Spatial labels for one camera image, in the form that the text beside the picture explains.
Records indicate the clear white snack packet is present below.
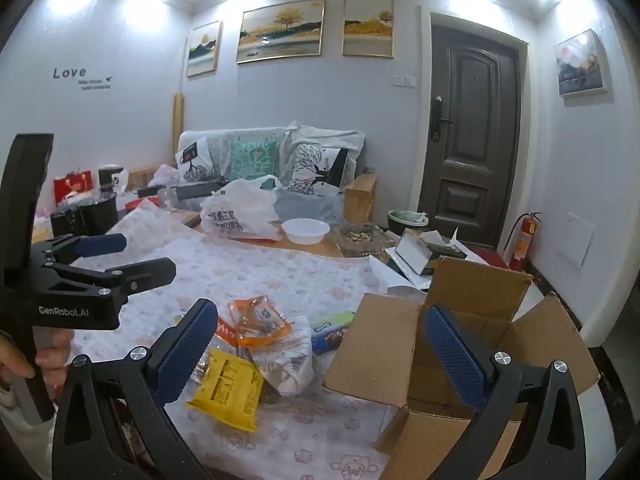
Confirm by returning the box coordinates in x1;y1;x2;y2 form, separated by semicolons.
247;315;316;396

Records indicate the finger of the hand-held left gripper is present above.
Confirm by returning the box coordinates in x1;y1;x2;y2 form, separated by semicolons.
47;257;177;306
31;233;128;267

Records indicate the black door handle lock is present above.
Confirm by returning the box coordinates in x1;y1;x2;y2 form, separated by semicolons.
431;96;453;142

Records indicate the black white water pump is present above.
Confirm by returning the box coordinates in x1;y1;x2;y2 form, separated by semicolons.
97;164;126;196

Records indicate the square framed tree painting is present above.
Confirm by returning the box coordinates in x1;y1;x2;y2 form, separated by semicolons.
342;0;395;58

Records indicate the small black white cushion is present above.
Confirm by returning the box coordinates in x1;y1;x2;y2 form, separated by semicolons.
175;137;213;181

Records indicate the yellow snack packet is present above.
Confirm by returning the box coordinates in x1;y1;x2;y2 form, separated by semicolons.
186;347;264;433

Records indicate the orange clear snack packet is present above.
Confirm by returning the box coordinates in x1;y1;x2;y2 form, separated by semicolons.
227;296;293;348

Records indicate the person's left hand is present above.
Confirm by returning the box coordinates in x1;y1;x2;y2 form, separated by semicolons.
0;329;76;391

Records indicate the trash bin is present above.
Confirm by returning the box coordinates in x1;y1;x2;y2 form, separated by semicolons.
388;209;430;237

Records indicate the teal patterned cushion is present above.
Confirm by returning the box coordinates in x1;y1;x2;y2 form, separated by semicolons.
229;140;277;182

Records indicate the frameless canvas mountain painting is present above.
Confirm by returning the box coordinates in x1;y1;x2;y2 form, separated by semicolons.
553;29;609;98

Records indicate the white plastic bowl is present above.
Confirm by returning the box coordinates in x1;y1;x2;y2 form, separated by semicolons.
280;217;331;246

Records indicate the black flat box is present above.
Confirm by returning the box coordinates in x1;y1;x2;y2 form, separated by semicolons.
175;182;226;200

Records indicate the rolled wooden mat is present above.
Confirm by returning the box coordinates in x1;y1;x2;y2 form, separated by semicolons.
171;92;187;166

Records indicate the dark brown door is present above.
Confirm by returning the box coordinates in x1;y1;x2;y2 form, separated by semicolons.
419;12;528;251

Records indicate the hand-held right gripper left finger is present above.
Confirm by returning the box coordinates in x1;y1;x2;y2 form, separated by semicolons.
51;298;219;480

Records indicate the glass tray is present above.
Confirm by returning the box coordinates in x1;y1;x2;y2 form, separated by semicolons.
332;222;396;258

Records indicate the green snack packet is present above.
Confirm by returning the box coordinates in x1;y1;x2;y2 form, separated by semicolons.
307;311;356;333

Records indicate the printed pink cartoon tablecloth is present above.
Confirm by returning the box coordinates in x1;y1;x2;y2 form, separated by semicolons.
70;199;432;480

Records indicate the white plastic shopping bag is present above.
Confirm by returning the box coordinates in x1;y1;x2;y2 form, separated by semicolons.
200;175;283;241

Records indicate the white wall panel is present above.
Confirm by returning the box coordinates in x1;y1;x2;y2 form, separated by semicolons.
559;212;596;267

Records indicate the brown chocolate wafer packet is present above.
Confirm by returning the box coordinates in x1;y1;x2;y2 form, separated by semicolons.
311;327;351;356

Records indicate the brown cardboard box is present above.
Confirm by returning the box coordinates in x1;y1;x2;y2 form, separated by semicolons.
322;255;601;480

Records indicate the white open box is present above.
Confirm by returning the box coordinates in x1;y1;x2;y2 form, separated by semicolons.
390;227;481;281

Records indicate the large tree print cushion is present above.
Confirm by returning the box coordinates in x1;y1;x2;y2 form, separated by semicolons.
287;142;349;195

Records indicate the black wall lettering sticker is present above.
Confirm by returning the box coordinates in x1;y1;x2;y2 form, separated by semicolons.
52;66;115;92

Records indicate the grey covered sofa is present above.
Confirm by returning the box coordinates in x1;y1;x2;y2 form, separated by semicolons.
176;124;367;213

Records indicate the red gift bag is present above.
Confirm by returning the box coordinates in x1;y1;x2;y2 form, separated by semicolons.
54;170;95;206

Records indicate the small cardboard box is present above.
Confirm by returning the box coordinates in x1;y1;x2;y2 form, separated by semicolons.
344;172;378;223

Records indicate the wide framed tree painting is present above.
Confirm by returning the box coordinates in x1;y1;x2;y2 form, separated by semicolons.
236;0;327;65

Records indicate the black pot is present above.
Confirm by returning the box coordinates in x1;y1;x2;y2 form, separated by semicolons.
50;199;118;238

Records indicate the red fire extinguisher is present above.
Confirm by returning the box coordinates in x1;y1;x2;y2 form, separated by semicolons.
510;211;543;271

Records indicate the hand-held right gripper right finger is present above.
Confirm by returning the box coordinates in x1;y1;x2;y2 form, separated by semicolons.
422;304;601;480

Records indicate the small framed mountain painting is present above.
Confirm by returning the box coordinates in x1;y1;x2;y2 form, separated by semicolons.
186;21;222;78

